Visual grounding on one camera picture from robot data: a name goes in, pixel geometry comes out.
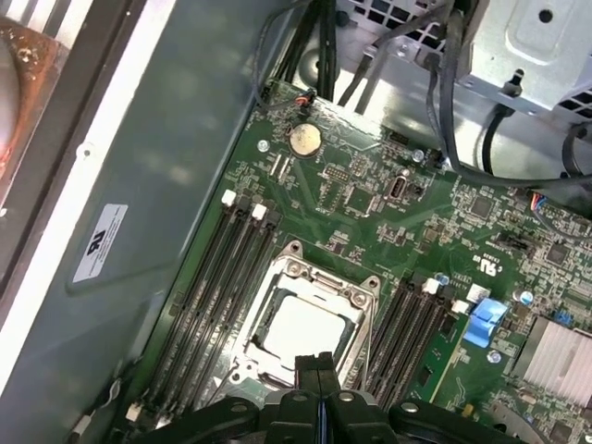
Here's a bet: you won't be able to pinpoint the gray metal drive cage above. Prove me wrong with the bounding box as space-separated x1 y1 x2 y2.
335 0 592 129

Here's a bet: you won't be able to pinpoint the CPU socket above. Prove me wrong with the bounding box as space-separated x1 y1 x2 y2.
228 238 383 388

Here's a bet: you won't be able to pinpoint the silver finned heatsink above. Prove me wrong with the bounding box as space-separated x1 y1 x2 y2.
511 316 592 394

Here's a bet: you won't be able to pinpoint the dark braided cable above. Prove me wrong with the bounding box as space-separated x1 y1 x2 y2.
441 0 466 55

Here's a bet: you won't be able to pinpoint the black looped cable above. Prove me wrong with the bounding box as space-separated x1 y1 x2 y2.
479 68 526 175

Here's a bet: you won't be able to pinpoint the green motherboard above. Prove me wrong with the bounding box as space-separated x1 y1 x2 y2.
117 78 592 444

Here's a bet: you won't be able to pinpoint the black open PC case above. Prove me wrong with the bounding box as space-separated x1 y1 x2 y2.
0 0 592 444

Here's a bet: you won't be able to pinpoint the black wire bundle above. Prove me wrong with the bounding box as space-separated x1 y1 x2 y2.
276 0 343 102

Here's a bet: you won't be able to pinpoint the brown square base plate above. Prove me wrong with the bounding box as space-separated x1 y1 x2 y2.
0 20 73 209

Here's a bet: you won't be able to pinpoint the blue motherboard connector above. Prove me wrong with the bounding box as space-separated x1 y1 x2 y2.
462 298 510 348

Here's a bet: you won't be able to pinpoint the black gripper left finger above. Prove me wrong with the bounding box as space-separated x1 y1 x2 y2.
133 353 322 444

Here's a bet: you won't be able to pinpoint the gray round cable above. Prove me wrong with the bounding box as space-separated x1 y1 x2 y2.
425 50 592 189

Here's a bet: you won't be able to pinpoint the silver internal USB port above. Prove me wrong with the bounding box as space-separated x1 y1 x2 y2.
390 170 413 201

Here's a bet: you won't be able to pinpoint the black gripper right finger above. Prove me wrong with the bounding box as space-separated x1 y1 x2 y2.
320 351 520 444

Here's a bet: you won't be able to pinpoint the round coin battery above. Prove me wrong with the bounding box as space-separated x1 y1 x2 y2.
287 122 321 159

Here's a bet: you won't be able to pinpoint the silver square CPU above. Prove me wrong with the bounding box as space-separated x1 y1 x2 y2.
258 293 352 371

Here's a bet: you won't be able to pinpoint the white case label sticker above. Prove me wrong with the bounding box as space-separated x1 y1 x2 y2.
72 203 130 284

